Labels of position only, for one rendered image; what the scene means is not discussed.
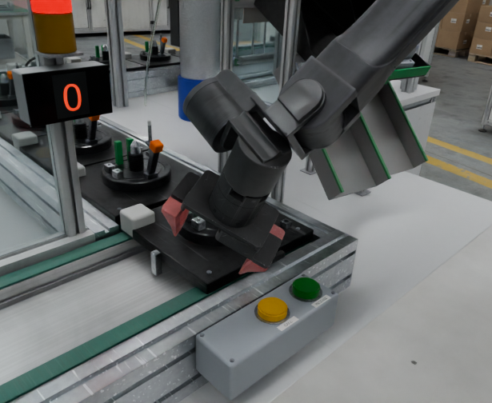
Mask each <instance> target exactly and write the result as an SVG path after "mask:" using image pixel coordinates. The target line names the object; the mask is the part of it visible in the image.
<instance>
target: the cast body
mask: <svg viewBox="0 0 492 403"><path fill-rule="evenodd" d="M418 47H419V45H417V46H416V47H415V48H414V49H413V50H412V51H411V52H410V53H409V55H408V56H407V57H406V58H405V59H404V60H403V61H402V62H401V64H400V65H399V66H398V67H397V68H396V70H399V69H406V68H412V67H413V65H414V64H415V62H414V61H413V60H412V59H411V58H412V57H413V56H414V54H415V52H416V51H417V49H418Z"/></svg>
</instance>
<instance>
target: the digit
mask: <svg viewBox="0 0 492 403"><path fill-rule="evenodd" d="M51 77H52V82H53V88H54V99H55V105H56V110H57V116H58V119H61V118H69V117H74V116H78V115H83V114H90V106H89V98H88V91H87V83H86V71H84V72H77V73H70V74H57V75H51Z"/></svg>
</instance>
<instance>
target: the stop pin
mask: <svg viewBox="0 0 492 403"><path fill-rule="evenodd" d="M150 257H151V272H152V273H153V274H154V275H156V276H158V275H159V274H161V273H162V255H161V253H160V252H159V251H158V250H154V251H151V252H150Z"/></svg>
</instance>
